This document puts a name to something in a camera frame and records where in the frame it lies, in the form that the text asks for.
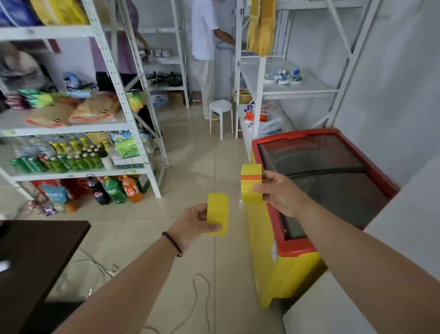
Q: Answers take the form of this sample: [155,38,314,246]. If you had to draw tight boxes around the person's left hand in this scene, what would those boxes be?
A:
[167,203,223,251]

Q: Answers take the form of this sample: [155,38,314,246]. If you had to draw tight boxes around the person's right hand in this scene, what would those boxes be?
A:
[252,170,312,219]

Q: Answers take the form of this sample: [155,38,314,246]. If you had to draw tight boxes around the yellow tape roll red stripe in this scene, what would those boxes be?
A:
[240,164,264,206]

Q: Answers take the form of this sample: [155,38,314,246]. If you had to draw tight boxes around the plain yellow tape roll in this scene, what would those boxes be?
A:
[206,193,229,237]

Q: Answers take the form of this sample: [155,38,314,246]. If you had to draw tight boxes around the person's right forearm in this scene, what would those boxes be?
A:
[298,200,440,334]

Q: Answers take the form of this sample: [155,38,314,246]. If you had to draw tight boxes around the person's left forearm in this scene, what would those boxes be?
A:
[52,235,184,334]

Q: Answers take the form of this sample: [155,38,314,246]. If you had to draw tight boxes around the white plastic bag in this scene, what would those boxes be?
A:
[258,103,293,135]

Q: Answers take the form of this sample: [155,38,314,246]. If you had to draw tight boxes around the orange and white packet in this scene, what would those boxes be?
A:
[244,105,268,123]

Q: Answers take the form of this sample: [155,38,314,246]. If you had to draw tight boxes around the red and yellow chest freezer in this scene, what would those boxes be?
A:
[245,128,401,309]

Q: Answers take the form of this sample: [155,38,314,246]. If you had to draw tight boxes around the orange soda bottle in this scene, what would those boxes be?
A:
[121,174,143,204]

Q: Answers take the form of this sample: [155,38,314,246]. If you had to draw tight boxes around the white plastic stool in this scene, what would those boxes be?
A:
[209,99,234,140]

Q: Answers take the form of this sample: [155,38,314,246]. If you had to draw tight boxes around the white shelf rack with bowls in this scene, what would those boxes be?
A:
[234,0,380,139]

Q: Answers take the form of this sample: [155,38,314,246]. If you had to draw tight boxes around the green soda bottle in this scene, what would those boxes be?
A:
[103,176,127,205]

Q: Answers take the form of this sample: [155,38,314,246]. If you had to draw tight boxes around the stack of white green boxes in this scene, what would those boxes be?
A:
[111,156,145,169]

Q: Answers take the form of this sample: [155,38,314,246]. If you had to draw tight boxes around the group of small white bowls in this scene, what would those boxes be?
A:
[264,68,304,86]

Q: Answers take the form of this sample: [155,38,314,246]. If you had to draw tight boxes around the dark cola bottle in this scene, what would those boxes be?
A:
[85,175,111,206]

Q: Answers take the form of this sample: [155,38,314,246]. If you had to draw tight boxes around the green snack packet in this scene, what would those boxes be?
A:
[110,131,141,159]

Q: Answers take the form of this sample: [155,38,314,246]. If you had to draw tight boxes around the black cooking pans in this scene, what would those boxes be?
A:
[149,71,184,87]

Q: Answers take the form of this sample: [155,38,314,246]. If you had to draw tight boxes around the group of green tea bottles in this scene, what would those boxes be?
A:
[44,136,106,173]

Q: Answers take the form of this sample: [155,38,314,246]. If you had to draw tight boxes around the narrow white metal shelf rack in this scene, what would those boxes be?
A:
[117,0,190,109]

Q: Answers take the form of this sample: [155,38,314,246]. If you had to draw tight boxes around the blue plastic bag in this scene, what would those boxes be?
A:
[41,182,71,208]

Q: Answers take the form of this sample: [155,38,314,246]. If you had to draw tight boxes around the yellow hanging gloves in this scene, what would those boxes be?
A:
[246,0,276,58]

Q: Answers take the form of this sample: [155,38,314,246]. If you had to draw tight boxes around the brown bread packet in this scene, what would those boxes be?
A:
[68,92,121,125]
[25,103,75,129]

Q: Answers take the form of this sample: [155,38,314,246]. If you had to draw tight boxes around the white cups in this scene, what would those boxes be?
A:
[139,49,172,58]

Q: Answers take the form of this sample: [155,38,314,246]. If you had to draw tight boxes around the large white metal shelf rack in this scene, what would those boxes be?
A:
[0,0,170,199]

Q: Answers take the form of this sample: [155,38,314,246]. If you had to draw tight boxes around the dark wooden table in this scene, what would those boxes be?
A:
[0,220,92,334]

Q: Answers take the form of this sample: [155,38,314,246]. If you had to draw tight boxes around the row of green cans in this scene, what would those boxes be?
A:
[11,155,49,174]

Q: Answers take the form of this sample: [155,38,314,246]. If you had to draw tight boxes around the light blue packet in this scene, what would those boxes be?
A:
[63,72,97,92]

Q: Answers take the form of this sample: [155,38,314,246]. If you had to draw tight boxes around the green wrapped packets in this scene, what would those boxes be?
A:
[19,88,54,109]

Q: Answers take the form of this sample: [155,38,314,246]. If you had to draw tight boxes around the grey cloth bundle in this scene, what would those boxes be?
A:
[0,43,47,94]

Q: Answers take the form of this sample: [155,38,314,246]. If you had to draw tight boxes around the yellow plastic sacks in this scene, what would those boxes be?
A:
[29,0,90,27]

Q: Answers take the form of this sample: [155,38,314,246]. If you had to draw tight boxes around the blue plastic sack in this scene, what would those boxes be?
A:
[0,0,42,28]

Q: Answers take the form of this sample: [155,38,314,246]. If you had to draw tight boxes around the dark beaded bracelet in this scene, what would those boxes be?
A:
[162,231,183,258]

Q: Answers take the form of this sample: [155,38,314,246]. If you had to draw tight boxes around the thin white floor cable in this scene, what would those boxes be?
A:
[144,273,211,334]

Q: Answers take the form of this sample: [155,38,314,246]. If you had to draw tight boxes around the white cable with plug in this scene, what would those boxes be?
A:
[54,249,119,301]

